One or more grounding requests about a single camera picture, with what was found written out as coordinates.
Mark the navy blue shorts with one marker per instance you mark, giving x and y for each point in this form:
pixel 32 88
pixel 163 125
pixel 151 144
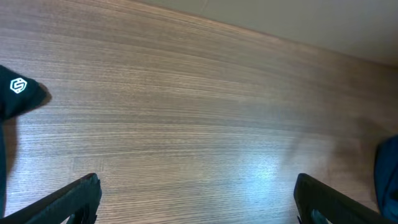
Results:
pixel 385 177

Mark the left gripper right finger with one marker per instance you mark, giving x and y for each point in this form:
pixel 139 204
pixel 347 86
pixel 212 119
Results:
pixel 319 203

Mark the black garment with logo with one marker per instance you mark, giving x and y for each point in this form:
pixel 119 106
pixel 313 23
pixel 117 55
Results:
pixel 18 95

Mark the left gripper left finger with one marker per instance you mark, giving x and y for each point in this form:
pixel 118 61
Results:
pixel 76 202

